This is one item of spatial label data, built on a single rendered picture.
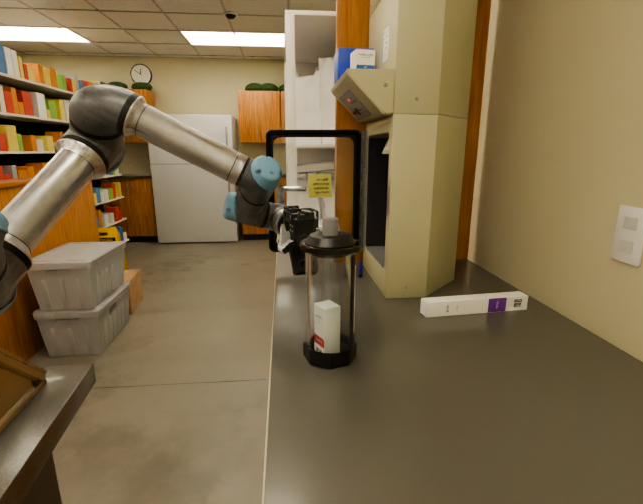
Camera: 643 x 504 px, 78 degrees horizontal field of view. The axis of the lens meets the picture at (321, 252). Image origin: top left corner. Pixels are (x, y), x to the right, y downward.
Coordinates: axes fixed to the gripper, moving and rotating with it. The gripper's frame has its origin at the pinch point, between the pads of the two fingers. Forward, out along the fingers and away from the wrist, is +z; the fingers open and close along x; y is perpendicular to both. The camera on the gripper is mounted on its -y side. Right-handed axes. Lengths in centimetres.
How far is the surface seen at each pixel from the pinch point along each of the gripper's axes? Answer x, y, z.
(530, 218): 67, 1, -8
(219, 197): 34, -46, -513
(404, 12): 25, 51, -11
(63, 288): -98, -64, -203
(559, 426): 22, -18, 42
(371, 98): 18.6, 32.4, -13.1
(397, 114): 24.8, 28.8, -11.4
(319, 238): -4.6, 6.1, 14.2
